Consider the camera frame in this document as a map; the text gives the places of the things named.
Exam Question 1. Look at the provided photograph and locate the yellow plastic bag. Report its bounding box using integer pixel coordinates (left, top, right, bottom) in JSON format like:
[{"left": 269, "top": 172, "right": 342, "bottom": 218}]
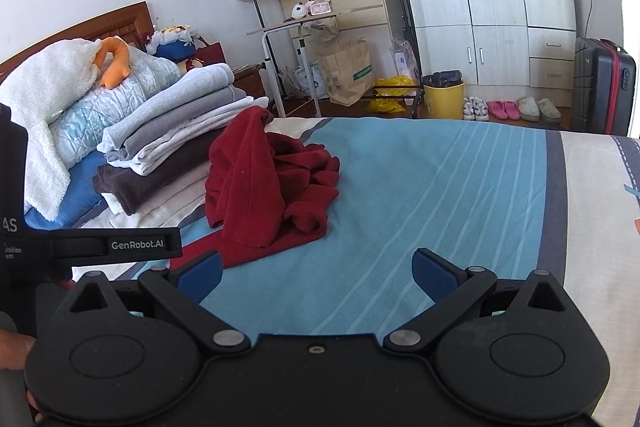
[{"left": 368, "top": 75, "right": 418, "bottom": 114}]

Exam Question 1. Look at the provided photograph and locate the light grey folded garment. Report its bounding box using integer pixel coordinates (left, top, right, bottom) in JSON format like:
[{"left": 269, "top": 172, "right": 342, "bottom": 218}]
[{"left": 98, "top": 63, "right": 234, "bottom": 153}]

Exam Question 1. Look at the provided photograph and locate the grey slippers pair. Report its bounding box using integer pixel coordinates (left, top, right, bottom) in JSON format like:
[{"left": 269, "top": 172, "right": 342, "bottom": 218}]
[{"left": 518, "top": 96, "right": 562, "bottom": 124}]

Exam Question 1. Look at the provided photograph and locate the pink slippers pair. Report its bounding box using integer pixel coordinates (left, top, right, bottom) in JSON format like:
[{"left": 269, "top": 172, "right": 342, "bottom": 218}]
[{"left": 487, "top": 101, "right": 521, "bottom": 121}]

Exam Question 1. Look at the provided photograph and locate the brown paper bag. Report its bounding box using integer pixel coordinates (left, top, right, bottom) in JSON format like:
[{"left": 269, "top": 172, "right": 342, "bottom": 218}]
[{"left": 318, "top": 39, "right": 375, "bottom": 106}]

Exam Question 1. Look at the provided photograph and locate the wooden headboard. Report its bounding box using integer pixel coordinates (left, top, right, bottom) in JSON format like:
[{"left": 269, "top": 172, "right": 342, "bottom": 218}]
[{"left": 1, "top": 1, "right": 154, "bottom": 81}]

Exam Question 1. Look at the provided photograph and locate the red knit cardigan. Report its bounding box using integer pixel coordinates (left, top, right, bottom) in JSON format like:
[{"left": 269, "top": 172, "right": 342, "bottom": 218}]
[{"left": 170, "top": 106, "right": 340, "bottom": 269}]

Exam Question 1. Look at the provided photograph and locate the orange plush toy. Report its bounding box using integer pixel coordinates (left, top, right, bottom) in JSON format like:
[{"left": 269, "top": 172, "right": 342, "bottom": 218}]
[{"left": 93, "top": 37, "right": 130, "bottom": 89}]

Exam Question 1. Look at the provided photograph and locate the black red suitcase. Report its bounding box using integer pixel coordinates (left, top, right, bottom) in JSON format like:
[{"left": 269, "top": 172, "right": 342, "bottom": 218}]
[{"left": 570, "top": 38, "right": 636, "bottom": 136}]

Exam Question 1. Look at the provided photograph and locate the white fluffy blanket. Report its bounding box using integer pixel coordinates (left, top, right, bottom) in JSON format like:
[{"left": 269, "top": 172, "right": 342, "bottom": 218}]
[{"left": 1, "top": 39, "right": 101, "bottom": 221}]

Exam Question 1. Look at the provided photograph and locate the person's left hand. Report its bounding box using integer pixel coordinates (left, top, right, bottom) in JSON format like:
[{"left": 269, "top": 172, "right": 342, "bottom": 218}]
[{"left": 0, "top": 328, "right": 47, "bottom": 425}]

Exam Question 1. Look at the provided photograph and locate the clear plastic bag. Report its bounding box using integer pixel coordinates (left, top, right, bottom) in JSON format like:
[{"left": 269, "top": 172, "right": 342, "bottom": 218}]
[{"left": 390, "top": 39, "right": 421, "bottom": 82}]

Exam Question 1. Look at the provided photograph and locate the blue white plush toy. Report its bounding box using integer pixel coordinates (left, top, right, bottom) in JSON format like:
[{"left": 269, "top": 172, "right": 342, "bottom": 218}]
[{"left": 145, "top": 25, "right": 198, "bottom": 63}]

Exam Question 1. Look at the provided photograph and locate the striped blue bed sheet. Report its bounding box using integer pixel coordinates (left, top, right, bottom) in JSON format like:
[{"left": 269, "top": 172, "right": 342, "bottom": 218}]
[{"left": 22, "top": 116, "right": 640, "bottom": 427}]

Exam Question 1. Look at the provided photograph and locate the white rolling side table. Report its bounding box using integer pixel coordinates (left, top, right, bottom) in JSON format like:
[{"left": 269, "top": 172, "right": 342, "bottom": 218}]
[{"left": 246, "top": 4, "right": 386, "bottom": 119}]

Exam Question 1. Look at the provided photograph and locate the white folded garment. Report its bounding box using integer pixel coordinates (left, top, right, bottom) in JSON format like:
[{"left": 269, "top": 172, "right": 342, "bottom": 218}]
[{"left": 105, "top": 96, "right": 269, "bottom": 176}]

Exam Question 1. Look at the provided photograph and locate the cream folded garment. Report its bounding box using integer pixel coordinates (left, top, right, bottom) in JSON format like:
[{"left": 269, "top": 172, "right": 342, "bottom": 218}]
[{"left": 96, "top": 162, "right": 209, "bottom": 229}]

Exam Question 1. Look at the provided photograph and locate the light blue quilted pillow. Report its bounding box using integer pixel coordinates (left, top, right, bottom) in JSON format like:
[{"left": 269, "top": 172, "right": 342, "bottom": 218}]
[{"left": 49, "top": 46, "right": 181, "bottom": 169}]

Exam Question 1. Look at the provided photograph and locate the white sneakers pair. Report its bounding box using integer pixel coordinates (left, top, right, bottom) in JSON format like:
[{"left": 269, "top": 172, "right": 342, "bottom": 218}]
[{"left": 463, "top": 96, "right": 489, "bottom": 121}]

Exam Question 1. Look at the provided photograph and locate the dark red gift bag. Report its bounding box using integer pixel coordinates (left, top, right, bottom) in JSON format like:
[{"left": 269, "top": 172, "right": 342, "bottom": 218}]
[{"left": 194, "top": 36, "right": 226, "bottom": 66}]

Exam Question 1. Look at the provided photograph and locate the yellow trash bin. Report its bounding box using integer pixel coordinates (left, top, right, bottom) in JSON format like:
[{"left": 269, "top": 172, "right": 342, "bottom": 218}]
[{"left": 421, "top": 70, "right": 464, "bottom": 120}]

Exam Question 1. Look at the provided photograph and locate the small pink white toy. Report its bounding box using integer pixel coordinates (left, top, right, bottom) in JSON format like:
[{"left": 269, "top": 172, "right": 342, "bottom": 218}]
[{"left": 291, "top": 0, "right": 332, "bottom": 20}]

